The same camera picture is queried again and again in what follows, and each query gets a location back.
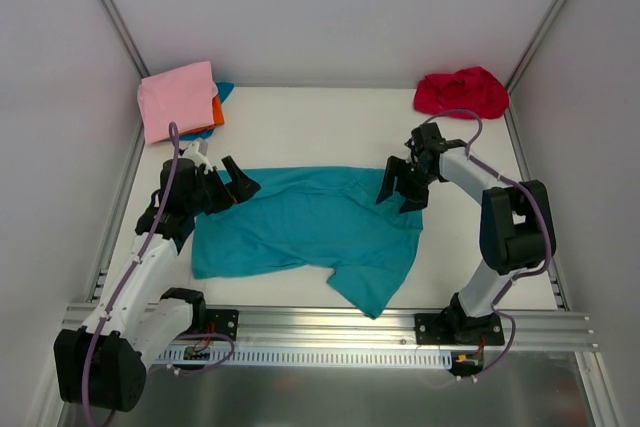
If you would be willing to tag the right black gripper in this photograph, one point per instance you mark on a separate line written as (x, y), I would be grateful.
(409, 182)

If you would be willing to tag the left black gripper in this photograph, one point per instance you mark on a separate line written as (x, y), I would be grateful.
(220, 192)

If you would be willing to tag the teal t shirt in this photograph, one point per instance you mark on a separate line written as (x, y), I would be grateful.
(314, 216)
(224, 91)

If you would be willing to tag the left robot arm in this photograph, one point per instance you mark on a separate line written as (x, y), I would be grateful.
(104, 363)

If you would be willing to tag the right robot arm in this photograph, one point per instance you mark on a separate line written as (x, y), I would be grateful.
(516, 233)

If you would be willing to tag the folded orange t shirt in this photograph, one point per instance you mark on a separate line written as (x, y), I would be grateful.
(218, 119)

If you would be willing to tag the folded teal t shirt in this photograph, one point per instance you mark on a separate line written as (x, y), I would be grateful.
(224, 91)

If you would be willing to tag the folded pink t shirt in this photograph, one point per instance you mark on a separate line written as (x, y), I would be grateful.
(182, 95)

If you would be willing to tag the crumpled red t shirt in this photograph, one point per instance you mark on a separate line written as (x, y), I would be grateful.
(474, 89)

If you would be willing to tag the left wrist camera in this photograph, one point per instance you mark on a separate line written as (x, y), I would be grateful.
(196, 151)

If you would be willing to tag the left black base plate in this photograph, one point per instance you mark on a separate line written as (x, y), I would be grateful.
(222, 321)

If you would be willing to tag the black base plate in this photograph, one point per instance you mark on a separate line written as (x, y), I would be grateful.
(222, 321)
(443, 329)

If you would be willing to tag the aluminium mounting rail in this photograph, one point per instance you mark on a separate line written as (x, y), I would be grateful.
(348, 328)

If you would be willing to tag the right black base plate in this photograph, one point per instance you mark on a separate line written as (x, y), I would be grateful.
(443, 329)

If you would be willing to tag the white slotted cable duct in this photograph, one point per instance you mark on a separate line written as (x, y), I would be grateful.
(411, 358)

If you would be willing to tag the left aluminium frame post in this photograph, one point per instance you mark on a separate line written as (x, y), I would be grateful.
(124, 35)

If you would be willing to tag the aluminium frame post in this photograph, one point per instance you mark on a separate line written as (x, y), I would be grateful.
(124, 35)
(541, 32)

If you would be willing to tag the right aluminium frame post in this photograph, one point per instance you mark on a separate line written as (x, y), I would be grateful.
(541, 32)

